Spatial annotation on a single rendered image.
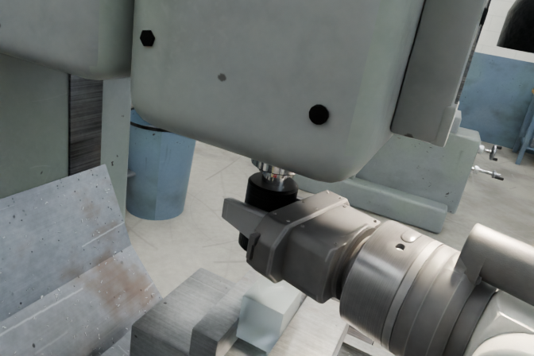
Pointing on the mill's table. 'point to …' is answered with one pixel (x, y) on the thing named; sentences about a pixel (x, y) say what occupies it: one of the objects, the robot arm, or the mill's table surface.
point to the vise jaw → (313, 330)
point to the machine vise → (209, 322)
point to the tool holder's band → (275, 194)
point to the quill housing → (277, 53)
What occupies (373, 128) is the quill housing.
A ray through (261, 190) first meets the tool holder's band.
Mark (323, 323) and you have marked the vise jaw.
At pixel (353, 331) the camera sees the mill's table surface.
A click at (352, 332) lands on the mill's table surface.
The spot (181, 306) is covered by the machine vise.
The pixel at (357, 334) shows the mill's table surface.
